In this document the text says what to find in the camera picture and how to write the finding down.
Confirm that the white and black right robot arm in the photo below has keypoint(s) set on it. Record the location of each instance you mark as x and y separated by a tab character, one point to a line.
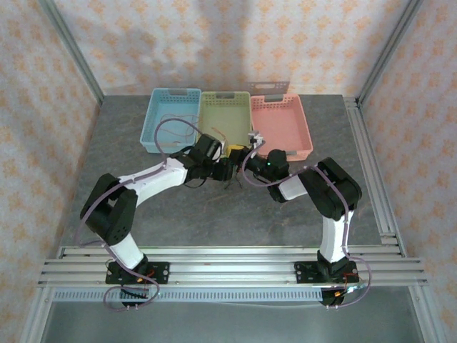
335	239

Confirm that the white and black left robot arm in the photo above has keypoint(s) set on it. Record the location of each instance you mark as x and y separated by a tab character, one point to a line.
157	178

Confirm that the green plastic basket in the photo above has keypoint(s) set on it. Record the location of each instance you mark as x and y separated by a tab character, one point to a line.
228	114

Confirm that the pink plastic basket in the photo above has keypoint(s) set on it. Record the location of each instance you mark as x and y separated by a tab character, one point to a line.
282	121

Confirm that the blue plastic basket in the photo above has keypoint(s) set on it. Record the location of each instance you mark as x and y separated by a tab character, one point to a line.
171	107

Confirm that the black base connector box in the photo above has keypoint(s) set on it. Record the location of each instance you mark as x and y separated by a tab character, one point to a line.
134	294
328	298

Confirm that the perforated metal bracket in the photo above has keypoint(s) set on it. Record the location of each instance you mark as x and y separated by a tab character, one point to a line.
267	86

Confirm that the aluminium mounting rail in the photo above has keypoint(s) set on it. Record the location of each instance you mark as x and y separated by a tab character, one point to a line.
232	266

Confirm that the aluminium side rail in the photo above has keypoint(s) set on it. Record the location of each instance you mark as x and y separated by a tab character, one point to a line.
369	160

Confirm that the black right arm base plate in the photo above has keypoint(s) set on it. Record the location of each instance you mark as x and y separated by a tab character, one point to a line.
303	273

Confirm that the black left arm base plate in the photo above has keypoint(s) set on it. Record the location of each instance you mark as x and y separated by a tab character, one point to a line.
160	273

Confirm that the aluminium frame post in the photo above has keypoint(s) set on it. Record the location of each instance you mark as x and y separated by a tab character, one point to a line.
72	46
390	46

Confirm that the aluminium frame leg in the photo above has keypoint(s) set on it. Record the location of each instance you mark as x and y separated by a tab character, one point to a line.
34	332
426	314

